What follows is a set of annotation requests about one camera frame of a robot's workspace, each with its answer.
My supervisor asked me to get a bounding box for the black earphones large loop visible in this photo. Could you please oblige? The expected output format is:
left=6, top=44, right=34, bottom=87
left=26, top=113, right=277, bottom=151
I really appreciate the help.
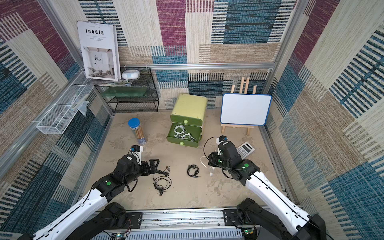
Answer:
left=153, top=176, right=172, bottom=197

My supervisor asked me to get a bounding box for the white oval case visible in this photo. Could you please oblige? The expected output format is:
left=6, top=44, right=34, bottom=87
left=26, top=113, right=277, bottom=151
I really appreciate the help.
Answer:
left=122, top=70, right=141, bottom=80

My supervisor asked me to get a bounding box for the green sheet on shelf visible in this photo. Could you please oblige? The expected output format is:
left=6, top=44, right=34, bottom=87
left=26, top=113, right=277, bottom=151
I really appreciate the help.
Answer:
left=102, top=87, right=148, bottom=97

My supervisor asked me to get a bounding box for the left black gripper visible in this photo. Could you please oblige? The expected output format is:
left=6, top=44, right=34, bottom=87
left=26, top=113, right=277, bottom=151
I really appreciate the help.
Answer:
left=122, top=158, right=160, bottom=187

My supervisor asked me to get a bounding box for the white wire basket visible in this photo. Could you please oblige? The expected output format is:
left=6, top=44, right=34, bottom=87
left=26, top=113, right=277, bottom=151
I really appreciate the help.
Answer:
left=37, top=85, right=94, bottom=135

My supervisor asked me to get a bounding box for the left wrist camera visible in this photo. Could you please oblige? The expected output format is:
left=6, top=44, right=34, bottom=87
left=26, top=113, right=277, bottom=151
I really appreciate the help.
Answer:
left=131, top=145, right=144, bottom=165

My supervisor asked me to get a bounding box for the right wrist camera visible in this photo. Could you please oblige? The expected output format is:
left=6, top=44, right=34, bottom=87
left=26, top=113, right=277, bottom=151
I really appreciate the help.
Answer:
left=216, top=136, right=228, bottom=148

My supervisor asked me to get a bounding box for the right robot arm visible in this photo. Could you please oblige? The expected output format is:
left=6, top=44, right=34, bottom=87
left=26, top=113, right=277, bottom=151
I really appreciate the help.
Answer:
left=206, top=136, right=327, bottom=240

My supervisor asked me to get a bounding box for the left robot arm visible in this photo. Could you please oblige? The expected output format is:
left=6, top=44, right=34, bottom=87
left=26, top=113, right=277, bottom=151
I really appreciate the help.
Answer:
left=19, top=154, right=160, bottom=240

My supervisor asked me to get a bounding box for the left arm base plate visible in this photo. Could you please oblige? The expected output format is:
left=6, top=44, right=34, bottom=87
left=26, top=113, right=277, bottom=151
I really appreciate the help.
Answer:
left=121, top=212, right=143, bottom=230

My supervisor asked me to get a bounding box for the small whiteboard on easel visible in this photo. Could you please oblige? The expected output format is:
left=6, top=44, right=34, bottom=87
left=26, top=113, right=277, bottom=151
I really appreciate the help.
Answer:
left=220, top=77, right=272, bottom=135

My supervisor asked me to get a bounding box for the green three-drawer cabinet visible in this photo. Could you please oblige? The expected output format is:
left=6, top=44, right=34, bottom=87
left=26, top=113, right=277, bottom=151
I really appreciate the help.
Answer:
left=167, top=94, right=208, bottom=148

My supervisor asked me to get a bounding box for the black wire shelf rack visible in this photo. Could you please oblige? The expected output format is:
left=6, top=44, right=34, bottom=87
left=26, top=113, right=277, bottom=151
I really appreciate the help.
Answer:
left=90, top=68, right=160, bottom=114

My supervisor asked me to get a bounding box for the blue-lid pencil canister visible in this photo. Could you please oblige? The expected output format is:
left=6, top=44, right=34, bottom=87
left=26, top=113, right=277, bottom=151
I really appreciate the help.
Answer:
left=128, top=118, right=147, bottom=146

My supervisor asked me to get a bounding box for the Inedia magazine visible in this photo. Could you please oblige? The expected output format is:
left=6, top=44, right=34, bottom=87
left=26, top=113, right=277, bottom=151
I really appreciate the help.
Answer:
left=77, top=21, right=121, bottom=82

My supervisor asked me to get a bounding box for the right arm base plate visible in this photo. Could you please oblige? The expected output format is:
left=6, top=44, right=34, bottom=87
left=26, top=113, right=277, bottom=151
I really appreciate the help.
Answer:
left=223, top=209, right=249, bottom=228

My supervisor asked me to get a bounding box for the black earphones small coil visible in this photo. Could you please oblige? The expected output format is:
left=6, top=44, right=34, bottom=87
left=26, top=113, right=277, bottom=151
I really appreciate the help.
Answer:
left=156, top=166, right=171, bottom=177

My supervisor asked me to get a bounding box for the black earphones round coil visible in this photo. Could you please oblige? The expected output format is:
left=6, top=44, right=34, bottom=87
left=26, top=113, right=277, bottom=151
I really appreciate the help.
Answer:
left=187, top=165, right=200, bottom=178

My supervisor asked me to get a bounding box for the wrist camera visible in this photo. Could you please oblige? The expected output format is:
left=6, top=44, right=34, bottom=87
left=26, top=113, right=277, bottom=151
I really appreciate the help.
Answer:
left=131, top=145, right=144, bottom=165
left=216, top=136, right=228, bottom=148

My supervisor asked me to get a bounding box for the white calculator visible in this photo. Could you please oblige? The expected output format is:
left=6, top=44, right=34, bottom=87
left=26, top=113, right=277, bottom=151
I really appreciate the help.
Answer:
left=237, top=142, right=255, bottom=160

